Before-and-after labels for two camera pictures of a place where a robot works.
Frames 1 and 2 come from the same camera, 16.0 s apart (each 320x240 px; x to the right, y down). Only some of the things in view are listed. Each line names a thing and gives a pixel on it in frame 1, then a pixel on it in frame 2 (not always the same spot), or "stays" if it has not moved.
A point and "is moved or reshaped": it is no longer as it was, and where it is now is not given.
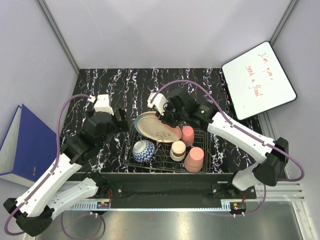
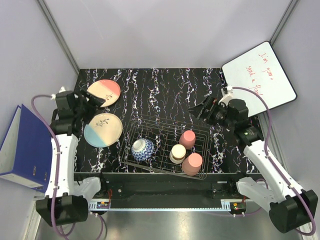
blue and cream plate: x=147 y=124 is moved or reshaped
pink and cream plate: x=149 y=124 to x=108 y=90
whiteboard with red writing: x=257 y=81 stays
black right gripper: x=164 y=117 to x=210 y=103
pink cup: x=193 y=160 is moved or reshaped
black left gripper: x=122 y=125 to x=93 y=102
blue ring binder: x=29 y=150 stays
